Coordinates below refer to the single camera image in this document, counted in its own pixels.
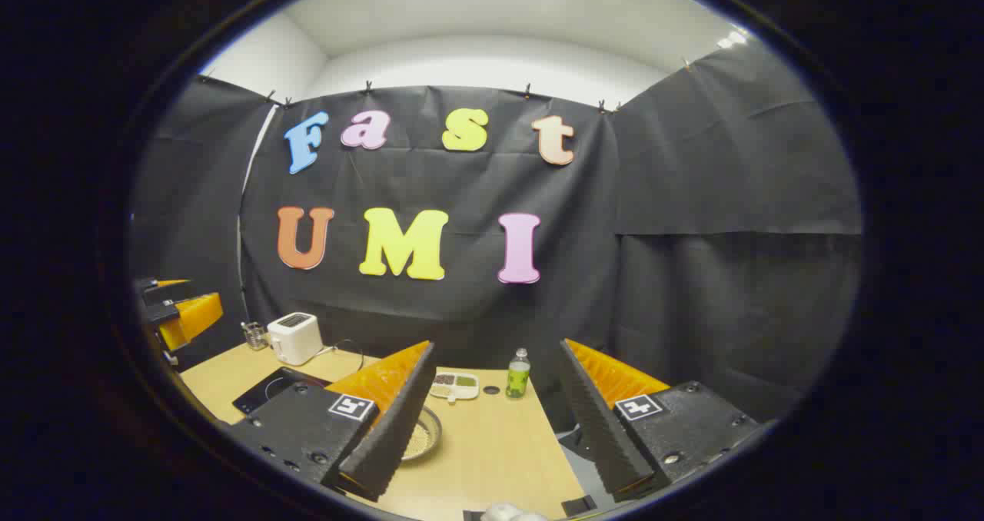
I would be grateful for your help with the white divided tray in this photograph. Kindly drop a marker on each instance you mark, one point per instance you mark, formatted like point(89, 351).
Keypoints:
point(453, 386)

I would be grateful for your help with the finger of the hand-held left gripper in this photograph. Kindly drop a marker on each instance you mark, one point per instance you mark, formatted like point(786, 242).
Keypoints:
point(169, 294)
point(192, 320)

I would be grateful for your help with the stainless steel pot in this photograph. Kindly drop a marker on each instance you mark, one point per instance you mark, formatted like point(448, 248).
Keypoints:
point(432, 436)

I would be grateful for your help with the green drink bottle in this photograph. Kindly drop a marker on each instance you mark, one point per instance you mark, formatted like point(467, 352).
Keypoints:
point(517, 379)

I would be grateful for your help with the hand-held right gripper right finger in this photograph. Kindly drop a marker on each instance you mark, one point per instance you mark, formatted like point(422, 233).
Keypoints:
point(603, 429)

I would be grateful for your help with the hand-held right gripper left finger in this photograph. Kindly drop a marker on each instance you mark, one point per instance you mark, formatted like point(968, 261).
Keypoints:
point(392, 429)

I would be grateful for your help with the white toaster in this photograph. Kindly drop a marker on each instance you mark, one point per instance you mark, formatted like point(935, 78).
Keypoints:
point(294, 338)

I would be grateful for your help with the pile of yellow soybeans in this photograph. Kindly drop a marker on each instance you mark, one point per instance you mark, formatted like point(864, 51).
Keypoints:
point(419, 440)

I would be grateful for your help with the black induction cooktop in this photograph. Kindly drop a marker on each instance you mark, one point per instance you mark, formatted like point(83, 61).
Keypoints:
point(269, 394)

